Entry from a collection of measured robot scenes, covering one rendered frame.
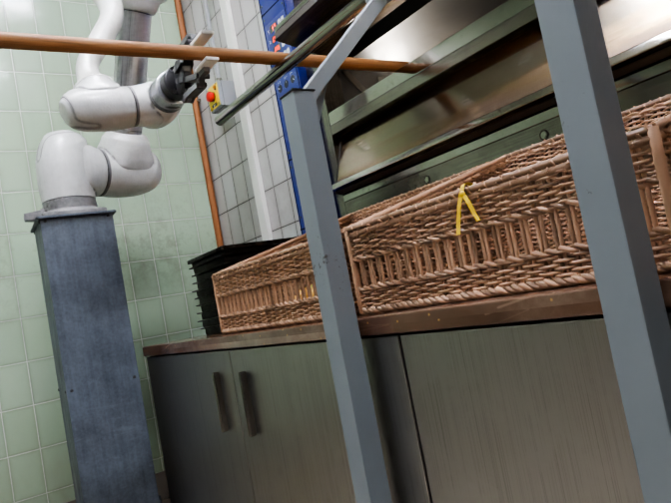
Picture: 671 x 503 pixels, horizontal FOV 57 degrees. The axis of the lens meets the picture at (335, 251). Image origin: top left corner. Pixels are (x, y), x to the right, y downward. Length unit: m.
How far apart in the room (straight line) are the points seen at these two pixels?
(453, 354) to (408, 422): 0.16
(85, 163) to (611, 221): 1.67
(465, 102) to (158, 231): 1.46
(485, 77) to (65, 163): 1.22
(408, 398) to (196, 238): 1.81
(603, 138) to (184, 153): 2.24
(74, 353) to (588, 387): 1.49
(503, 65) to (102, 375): 1.35
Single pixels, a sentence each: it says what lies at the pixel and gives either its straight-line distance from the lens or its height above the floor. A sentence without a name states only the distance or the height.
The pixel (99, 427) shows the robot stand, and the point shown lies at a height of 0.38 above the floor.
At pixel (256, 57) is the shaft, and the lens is 1.49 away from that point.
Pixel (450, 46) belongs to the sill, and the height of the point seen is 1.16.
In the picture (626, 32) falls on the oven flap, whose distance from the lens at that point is 1.32.
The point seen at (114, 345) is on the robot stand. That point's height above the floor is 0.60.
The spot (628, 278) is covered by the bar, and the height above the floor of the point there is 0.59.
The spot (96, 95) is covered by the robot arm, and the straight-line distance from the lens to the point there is 1.63.
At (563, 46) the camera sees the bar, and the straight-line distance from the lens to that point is 0.66.
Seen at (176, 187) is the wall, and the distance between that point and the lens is 2.66.
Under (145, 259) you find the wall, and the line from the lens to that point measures 2.55.
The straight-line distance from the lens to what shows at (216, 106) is 2.48.
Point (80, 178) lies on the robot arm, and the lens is 2.02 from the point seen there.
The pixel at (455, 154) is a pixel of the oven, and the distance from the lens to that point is 1.55.
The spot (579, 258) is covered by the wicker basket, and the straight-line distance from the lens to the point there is 0.77.
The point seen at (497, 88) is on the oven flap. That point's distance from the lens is 1.48.
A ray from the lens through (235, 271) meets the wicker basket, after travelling 1.45.
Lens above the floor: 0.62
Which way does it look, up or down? 4 degrees up
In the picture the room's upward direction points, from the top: 11 degrees counter-clockwise
